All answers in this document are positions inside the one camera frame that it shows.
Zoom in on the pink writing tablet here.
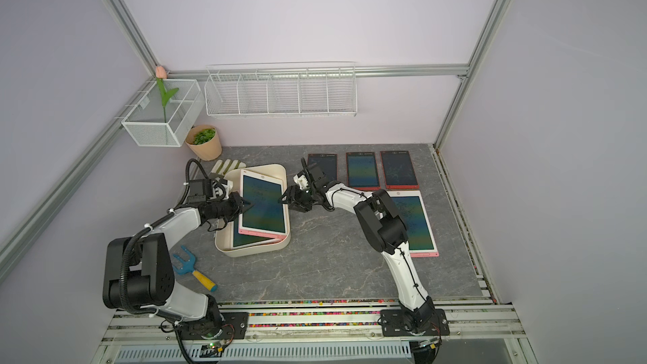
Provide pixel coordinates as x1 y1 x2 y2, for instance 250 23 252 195
238 170 288 240
231 221 281 249

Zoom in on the cream plastic storage tray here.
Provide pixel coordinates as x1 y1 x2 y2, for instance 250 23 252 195
214 163 291 257

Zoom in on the black frame writing tablet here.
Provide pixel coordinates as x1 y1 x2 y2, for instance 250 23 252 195
308 153 338 180

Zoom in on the large red writing tablet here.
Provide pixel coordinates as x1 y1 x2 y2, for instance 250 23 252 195
346 152 380 191

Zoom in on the small red writing tablet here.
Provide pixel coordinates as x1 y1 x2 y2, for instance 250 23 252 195
380 151 420 190

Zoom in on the white writing tablet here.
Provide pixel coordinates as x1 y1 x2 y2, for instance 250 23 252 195
389 190 439 258

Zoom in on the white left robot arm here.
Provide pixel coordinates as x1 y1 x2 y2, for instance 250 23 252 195
102 192 252 340

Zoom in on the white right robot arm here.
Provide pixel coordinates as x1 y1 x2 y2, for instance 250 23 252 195
281 178 442 335

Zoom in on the beige work glove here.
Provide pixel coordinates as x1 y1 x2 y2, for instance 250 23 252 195
209 158 247 179

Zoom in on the potted green plant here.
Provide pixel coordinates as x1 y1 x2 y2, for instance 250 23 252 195
185 125 222 161

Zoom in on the artificial pink tulip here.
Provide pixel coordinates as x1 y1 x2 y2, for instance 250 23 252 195
155 66 179 122

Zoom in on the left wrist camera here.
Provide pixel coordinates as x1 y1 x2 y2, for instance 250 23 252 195
185 179 227 204

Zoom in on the yellow blue handled tool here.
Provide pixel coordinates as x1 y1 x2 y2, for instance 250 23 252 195
173 245 217 293

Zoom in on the white wire wall shelf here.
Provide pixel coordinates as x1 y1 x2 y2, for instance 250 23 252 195
205 62 358 117

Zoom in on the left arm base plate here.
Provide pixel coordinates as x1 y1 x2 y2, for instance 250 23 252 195
176 311 249 340

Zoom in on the white mesh wall box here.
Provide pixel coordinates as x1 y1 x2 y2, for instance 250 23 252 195
121 79 206 148

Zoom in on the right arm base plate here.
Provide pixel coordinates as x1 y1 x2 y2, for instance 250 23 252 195
377 308 451 337

